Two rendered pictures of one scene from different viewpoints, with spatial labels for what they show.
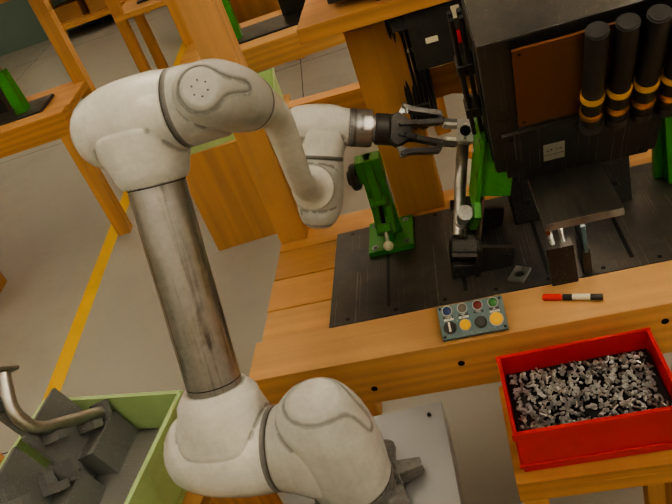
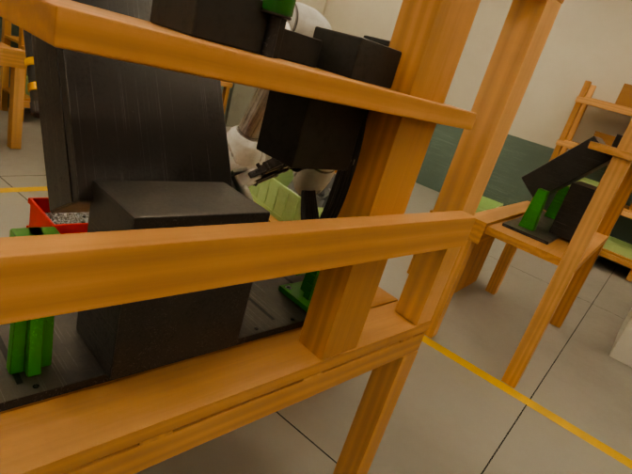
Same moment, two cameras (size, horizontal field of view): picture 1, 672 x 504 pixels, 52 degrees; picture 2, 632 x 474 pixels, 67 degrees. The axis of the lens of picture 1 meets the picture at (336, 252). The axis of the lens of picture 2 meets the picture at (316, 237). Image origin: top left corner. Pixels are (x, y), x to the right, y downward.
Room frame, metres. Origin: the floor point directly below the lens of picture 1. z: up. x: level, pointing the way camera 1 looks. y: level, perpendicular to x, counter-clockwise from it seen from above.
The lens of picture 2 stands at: (2.16, -1.34, 1.56)
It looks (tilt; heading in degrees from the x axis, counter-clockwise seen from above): 20 degrees down; 115
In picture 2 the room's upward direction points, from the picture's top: 16 degrees clockwise
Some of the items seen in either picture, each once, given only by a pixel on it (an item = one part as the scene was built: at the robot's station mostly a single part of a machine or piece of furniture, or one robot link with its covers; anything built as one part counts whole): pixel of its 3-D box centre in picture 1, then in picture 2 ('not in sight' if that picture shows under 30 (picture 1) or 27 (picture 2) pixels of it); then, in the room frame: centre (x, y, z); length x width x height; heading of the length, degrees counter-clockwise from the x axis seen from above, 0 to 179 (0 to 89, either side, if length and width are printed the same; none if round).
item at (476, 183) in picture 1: (490, 163); not in sight; (1.39, -0.41, 1.17); 0.13 x 0.12 x 0.20; 75
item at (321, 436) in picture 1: (326, 437); not in sight; (0.85, 0.13, 1.08); 0.18 x 0.16 x 0.22; 71
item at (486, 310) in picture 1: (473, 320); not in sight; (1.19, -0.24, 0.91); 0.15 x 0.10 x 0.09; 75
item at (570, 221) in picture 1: (563, 175); not in sight; (1.31, -0.55, 1.11); 0.39 x 0.16 x 0.03; 165
